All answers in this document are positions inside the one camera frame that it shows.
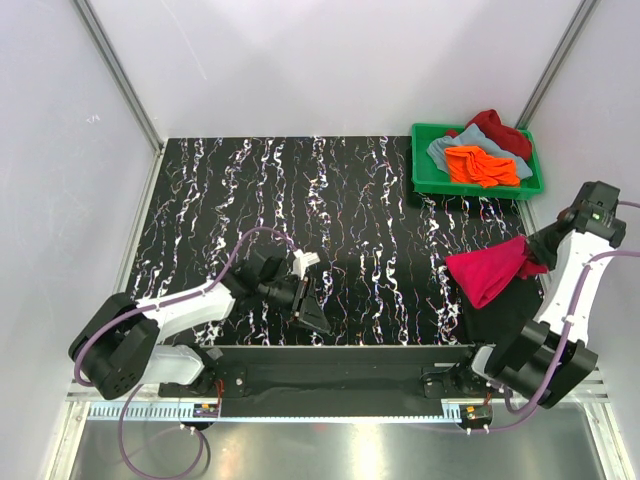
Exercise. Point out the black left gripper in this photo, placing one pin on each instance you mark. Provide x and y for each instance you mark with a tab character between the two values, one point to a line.
310	310

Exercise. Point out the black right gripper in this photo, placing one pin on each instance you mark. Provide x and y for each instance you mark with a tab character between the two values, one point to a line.
536	247

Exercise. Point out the pink red t-shirt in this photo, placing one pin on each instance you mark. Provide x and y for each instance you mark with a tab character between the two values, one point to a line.
483	274

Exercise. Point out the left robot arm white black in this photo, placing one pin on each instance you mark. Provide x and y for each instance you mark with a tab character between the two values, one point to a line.
124	344

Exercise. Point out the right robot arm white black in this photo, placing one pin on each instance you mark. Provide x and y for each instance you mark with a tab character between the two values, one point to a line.
548	356

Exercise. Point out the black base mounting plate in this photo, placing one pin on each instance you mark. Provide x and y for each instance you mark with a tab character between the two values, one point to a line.
246	371

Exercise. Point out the black folded cloth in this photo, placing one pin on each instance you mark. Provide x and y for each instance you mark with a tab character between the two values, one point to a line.
517	303

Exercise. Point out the dark red t-shirt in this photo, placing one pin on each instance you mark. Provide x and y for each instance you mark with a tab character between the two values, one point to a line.
487	131

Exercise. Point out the orange t-shirt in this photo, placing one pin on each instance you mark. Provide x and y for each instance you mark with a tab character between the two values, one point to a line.
472	165

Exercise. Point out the grey blue t-shirt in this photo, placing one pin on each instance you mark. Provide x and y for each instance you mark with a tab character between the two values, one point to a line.
440	150

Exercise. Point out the green plastic bin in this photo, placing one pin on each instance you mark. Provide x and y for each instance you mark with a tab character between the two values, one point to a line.
428	179

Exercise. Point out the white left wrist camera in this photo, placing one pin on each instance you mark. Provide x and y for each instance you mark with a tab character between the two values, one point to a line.
303	261

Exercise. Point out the aluminium frame rail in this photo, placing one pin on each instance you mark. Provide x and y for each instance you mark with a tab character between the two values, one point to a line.
281	402

